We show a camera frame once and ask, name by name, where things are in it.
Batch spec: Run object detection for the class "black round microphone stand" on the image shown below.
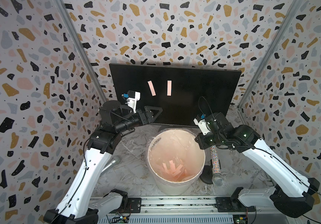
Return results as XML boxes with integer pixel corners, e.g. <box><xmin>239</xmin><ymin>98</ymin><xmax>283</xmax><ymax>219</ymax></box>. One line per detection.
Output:
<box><xmin>200</xmin><ymin>165</ymin><xmax>213</xmax><ymax>185</ymax></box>

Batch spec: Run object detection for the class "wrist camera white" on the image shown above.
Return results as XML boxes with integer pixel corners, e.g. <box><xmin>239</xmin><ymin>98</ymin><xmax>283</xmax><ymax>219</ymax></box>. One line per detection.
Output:
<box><xmin>193</xmin><ymin>114</ymin><xmax>216</xmax><ymax>136</ymax></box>
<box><xmin>122</xmin><ymin>91</ymin><xmax>140</xmax><ymax>113</ymax></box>

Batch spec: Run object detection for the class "green circuit board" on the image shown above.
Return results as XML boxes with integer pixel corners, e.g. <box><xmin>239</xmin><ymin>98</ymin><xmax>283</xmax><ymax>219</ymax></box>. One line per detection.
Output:
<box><xmin>110</xmin><ymin>212</ymin><xmax>130</xmax><ymax>224</ymax></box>
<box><xmin>233</xmin><ymin>215</ymin><xmax>248</xmax><ymax>224</ymax></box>

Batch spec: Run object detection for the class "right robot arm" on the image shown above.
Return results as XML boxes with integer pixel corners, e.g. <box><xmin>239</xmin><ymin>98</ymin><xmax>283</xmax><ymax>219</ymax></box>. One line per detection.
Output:
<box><xmin>194</xmin><ymin>113</ymin><xmax>319</xmax><ymax>218</ymax></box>

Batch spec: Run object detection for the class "black flat monitor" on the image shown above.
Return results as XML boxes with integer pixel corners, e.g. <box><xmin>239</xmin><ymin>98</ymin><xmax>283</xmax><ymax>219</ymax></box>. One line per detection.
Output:
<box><xmin>110</xmin><ymin>63</ymin><xmax>241</xmax><ymax>127</ymax></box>

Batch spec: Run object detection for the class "discarded pink notes pile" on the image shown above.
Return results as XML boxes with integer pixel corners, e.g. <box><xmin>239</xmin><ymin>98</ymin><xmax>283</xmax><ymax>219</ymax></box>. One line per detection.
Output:
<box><xmin>161</xmin><ymin>160</ymin><xmax>189</xmax><ymax>182</ymax></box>

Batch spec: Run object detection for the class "left green circuit board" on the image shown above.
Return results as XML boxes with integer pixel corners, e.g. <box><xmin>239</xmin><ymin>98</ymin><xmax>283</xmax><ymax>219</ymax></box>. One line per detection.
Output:
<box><xmin>110</xmin><ymin>212</ymin><xmax>130</xmax><ymax>224</ymax></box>

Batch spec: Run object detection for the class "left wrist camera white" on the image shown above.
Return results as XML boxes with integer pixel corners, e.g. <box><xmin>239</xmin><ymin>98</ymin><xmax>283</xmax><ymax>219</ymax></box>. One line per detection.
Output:
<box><xmin>122</xmin><ymin>91</ymin><xmax>140</xmax><ymax>113</ymax></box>

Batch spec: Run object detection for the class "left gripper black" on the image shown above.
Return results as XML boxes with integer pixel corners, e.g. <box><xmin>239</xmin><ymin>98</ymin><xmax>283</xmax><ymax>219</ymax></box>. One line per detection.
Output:
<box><xmin>115</xmin><ymin>108</ymin><xmax>163</xmax><ymax>135</ymax></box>

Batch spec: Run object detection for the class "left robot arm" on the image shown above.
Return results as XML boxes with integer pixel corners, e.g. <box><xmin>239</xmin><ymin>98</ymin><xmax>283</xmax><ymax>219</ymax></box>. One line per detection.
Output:
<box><xmin>44</xmin><ymin>100</ymin><xmax>162</xmax><ymax>224</ymax></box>

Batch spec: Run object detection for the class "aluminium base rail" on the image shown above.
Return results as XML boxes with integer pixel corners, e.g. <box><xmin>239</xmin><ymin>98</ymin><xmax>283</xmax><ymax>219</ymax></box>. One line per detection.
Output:
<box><xmin>87</xmin><ymin>195</ymin><xmax>298</xmax><ymax>224</ymax></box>

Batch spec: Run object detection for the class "silver glitter microphone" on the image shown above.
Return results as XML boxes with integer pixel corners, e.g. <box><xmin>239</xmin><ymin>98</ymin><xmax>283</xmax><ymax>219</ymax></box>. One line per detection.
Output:
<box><xmin>210</xmin><ymin>146</ymin><xmax>224</xmax><ymax>187</ymax></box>

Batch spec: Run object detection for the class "cream waste bin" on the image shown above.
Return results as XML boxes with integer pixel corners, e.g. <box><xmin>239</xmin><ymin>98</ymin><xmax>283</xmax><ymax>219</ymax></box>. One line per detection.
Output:
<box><xmin>147</xmin><ymin>128</ymin><xmax>206</xmax><ymax>196</ymax></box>

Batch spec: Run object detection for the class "pink sticky note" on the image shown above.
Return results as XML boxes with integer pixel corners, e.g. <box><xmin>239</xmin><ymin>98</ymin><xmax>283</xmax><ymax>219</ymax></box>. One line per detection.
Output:
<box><xmin>167</xmin><ymin>80</ymin><xmax>172</xmax><ymax>96</ymax></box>
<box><xmin>147</xmin><ymin>81</ymin><xmax>156</xmax><ymax>96</ymax></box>

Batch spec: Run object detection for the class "right green circuit board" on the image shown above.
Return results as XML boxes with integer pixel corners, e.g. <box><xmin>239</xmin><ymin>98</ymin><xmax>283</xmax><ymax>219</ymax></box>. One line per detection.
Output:
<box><xmin>233</xmin><ymin>215</ymin><xmax>248</xmax><ymax>224</ymax></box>

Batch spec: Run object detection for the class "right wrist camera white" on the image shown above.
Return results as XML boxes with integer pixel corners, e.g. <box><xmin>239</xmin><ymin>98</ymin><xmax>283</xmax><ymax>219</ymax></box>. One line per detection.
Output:
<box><xmin>193</xmin><ymin>114</ymin><xmax>216</xmax><ymax>136</ymax></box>

